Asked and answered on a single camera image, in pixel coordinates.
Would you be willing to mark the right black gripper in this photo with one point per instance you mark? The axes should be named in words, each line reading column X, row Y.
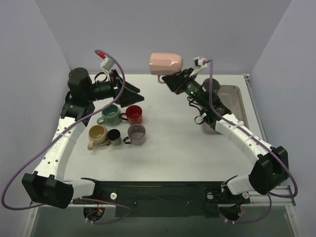
column 183, row 80

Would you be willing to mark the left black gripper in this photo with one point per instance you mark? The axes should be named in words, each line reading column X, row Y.
column 117, row 88

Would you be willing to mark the pink faceted mug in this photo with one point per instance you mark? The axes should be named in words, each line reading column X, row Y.
column 165, row 64

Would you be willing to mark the red mug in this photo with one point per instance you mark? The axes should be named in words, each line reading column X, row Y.
column 133, row 115

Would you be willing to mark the green speckled mug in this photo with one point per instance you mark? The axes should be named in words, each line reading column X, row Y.
column 110, row 116

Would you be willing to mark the purple mug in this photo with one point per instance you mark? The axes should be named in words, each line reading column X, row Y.
column 136, row 135

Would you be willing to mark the small brown cup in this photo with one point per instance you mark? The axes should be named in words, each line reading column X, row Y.
column 114, row 136

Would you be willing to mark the beige round mug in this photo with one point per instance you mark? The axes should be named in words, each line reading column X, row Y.
column 97, row 137

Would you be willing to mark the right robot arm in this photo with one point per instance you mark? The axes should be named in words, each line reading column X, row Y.
column 269, row 162

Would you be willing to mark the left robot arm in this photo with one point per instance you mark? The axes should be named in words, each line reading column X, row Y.
column 46, row 184

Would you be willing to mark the metal tray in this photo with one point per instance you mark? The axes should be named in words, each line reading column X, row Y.
column 231, row 97

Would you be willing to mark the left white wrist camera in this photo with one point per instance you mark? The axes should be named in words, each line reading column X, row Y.
column 107, row 64

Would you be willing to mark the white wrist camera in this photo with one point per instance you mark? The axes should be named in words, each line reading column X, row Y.
column 107, row 64
column 200, row 63

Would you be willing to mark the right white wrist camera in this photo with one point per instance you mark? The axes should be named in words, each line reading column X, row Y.
column 200, row 63

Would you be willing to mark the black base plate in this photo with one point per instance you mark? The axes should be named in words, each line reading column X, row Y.
column 168, row 199

